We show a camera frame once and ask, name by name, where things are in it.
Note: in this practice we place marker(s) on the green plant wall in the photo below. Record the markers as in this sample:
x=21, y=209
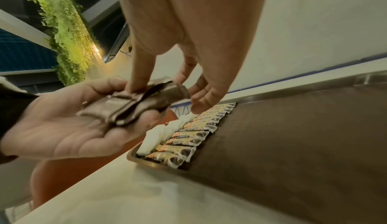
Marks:
x=66, y=39

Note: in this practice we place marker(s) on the row of white tea bags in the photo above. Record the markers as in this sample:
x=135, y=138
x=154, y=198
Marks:
x=154, y=137

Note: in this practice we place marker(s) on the red padded chair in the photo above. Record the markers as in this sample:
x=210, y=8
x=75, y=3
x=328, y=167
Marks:
x=66, y=175

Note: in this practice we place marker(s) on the left marker wristband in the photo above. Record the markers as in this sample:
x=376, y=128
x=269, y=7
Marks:
x=12, y=108

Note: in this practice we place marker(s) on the brown plastic tray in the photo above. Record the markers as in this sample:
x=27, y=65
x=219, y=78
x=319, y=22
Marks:
x=302, y=146

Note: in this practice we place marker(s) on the dark wall screen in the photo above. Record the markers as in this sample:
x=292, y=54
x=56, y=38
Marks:
x=105, y=15

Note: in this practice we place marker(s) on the person's right hand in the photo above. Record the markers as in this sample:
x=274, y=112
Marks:
x=205, y=22

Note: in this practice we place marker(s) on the row of gold coffee sachets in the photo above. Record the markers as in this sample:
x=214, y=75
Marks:
x=187, y=141

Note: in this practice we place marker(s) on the handful of brown sugar packets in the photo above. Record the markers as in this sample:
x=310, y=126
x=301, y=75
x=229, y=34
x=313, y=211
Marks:
x=133, y=103

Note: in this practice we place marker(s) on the person's left hand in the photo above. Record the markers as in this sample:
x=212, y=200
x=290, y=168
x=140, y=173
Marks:
x=60, y=134

